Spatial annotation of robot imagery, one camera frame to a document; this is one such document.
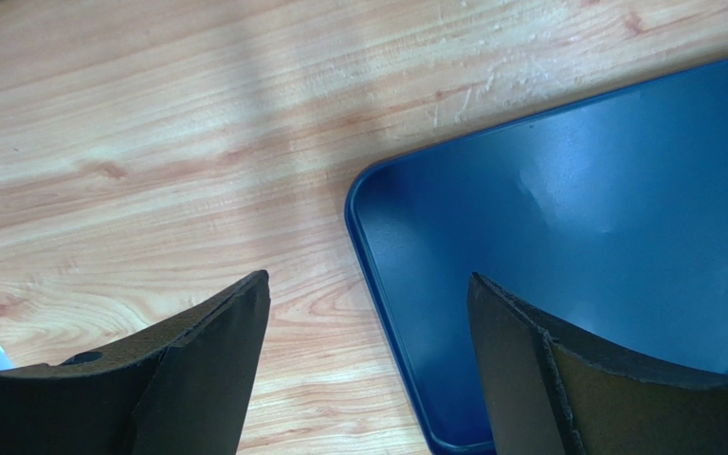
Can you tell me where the navy box lid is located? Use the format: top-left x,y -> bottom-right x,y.
345,59 -> 728,454

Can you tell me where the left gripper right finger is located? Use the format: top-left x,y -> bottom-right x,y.
467,273 -> 728,454

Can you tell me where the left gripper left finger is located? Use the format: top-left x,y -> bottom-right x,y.
0,270 -> 271,454

